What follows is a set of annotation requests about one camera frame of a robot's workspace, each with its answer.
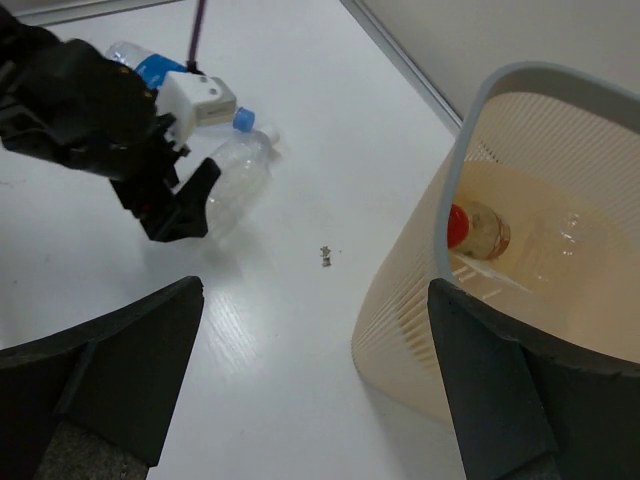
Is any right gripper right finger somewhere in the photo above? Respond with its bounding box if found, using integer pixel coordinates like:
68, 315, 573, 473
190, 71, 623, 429
428, 278, 639, 479

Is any small dark debris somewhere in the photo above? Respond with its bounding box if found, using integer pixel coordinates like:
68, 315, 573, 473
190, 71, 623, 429
320, 245, 332, 268

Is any clear crushed bottle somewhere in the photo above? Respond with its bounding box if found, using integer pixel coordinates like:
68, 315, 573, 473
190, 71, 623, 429
516, 209, 609, 287

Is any beige mesh waste bin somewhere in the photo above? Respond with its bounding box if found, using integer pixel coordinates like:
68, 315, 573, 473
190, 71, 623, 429
351, 62, 639, 422

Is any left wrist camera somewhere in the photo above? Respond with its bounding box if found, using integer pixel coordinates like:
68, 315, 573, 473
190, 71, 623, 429
155, 71, 237, 147

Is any blue cap labelled bottle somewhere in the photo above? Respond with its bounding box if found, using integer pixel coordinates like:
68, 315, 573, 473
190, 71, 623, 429
103, 39, 257, 134

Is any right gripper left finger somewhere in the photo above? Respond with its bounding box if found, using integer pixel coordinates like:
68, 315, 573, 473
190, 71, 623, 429
1, 276, 204, 479

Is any red cap bottle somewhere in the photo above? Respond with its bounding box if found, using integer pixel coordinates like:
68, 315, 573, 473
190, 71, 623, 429
447, 201, 511, 261

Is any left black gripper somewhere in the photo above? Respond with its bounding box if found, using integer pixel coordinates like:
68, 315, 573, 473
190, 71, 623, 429
1, 10, 221, 243

